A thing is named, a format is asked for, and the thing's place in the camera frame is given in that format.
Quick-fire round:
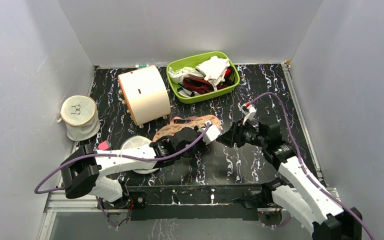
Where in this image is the floral mesh laundry bag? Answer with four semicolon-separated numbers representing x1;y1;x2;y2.
152;114;223;142

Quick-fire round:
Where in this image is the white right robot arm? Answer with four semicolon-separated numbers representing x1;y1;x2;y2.
217;120;362;240

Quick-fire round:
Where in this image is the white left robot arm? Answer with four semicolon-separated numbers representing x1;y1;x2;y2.
59;124;221;208

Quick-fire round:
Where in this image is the white cylindrical mesh laundry bag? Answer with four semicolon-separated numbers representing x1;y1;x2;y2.
57;95;101;142

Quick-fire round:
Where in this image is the dark red garment in basket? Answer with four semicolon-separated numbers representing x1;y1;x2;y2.
182;78;228;95

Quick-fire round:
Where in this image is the white cloth in basket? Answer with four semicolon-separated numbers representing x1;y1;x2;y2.
195;56;230;91

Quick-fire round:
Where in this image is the cream toy washing machine drum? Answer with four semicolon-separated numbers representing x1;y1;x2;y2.
117;65;171;128

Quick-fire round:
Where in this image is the green plastic basket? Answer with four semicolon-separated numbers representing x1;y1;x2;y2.
166;51;240;104

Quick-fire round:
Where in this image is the pink and grey small block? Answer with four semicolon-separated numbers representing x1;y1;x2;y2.
97;140;112;151

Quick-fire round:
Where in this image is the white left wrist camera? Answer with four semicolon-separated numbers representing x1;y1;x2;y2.
202;121;221;145

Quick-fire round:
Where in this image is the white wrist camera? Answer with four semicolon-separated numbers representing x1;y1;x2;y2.
202;121;221;145
240;102;257;125

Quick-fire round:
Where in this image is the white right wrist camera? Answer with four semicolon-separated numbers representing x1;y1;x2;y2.
240;102;257;125

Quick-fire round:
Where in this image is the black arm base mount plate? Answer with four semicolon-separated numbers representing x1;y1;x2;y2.
97;183;284;222

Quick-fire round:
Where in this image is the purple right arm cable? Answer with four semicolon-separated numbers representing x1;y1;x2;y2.
249;92;377;240

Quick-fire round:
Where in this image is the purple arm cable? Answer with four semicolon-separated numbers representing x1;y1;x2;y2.
249;92;377;240
34;122;213;195

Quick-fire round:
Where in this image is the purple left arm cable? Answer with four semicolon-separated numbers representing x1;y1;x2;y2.
34;122;213;195

